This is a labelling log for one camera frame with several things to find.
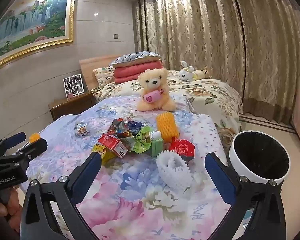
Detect wooden nightstand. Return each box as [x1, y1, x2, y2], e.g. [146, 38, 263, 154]
[48, 92, 97, 122]

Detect white cartoon clay packet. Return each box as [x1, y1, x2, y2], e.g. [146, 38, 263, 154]
[74, 121, 90, 137]

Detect green spout pouch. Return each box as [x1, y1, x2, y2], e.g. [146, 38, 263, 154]
[126, 126, 163, 153]

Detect person's left hand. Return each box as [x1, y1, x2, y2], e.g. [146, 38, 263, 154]
[0, 187, 23, 233]

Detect red drink carton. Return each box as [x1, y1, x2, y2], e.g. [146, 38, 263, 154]
[97, 133, 128, 158]

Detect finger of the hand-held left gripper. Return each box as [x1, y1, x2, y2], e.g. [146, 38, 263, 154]
[0, 138, 48, 167]
[0, 132, 27, 161]

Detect red colourful snack wrapper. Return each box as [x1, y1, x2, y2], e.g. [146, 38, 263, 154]
[107, 117, 130, 138]

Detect white rabbit plush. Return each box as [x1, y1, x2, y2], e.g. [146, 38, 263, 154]
[178, 61, 197, 82]

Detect cream floral bedspread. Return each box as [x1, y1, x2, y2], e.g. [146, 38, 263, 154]
[90, 70, 244, 155]

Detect orange foam fruit net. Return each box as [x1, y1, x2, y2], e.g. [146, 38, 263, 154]
[156, 112, 180, 143]

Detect blue pink floral blanket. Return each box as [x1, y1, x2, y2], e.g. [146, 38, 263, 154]
[14, 94, 238, 240]

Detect beige patterned curtain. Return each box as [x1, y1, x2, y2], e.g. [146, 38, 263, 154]
[230, 0, 300, 126]
[132, 0, 244, 100]

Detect red folded blanket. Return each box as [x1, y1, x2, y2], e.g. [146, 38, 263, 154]
[113, 60, 163, 85]

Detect wooden headboard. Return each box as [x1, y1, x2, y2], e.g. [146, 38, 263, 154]
[79, 54, 120, 93]

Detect white tissue pack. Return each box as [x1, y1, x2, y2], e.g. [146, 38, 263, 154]
[156, 149, 193, 190]

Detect yellow snack wrapper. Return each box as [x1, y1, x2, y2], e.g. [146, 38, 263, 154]
[91, 144, 118, 165]

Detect yellow plush toy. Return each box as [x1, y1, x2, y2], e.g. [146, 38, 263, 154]
[192, 67, 212, 80]

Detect blue patterned pillow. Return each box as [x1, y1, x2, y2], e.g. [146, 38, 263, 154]
[109, 51, 163, 68]

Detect white trash bin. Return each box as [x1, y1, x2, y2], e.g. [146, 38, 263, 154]
[227, 130, 290, 187]

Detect beige teddy bear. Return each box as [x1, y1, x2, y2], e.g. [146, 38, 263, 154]
[136, 68, 175, 112]

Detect gold framed landscape painting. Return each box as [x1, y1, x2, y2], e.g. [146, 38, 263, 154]
[0, 0, 77, 72]

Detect green snack packet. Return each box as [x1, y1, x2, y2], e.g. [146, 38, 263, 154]
[150, 139, 164, 157]

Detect floral pillow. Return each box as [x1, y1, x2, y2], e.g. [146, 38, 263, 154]
[93, 66, 115, 88]

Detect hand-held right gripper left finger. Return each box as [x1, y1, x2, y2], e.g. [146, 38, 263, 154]
[20, 151, 103, 240]

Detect photo grid frame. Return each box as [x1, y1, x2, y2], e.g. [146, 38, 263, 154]
[63, 74, 84, 98]

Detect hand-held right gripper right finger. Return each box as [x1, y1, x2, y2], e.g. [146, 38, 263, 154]
[204, 152, 287, 240]

